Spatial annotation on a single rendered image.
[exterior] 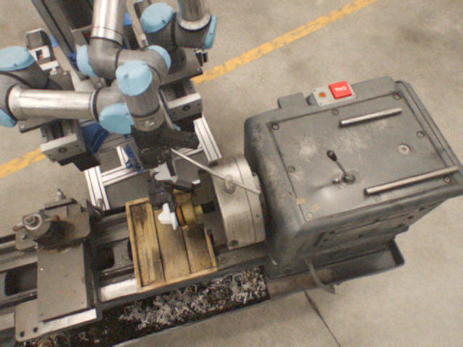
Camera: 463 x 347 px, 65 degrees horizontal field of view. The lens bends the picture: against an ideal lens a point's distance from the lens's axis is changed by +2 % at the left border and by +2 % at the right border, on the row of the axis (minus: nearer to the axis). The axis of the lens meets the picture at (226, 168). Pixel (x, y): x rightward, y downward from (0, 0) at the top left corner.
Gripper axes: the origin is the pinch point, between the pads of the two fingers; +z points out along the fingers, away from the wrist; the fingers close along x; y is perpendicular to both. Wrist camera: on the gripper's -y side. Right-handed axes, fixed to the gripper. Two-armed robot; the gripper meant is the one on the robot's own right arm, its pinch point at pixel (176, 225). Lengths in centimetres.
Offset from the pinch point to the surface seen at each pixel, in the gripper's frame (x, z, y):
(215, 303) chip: -50, 22, -5
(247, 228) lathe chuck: 8.5, 9.5, -22.3
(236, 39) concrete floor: -108, -187, -68
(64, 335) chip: -53, 18, 62
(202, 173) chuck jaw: 11.2, -11.2, -12.9
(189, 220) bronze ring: 2.0, 0.3, -4.7
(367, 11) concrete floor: -109, -186, -185
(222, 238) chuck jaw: 4.2, 9.5, -14.2
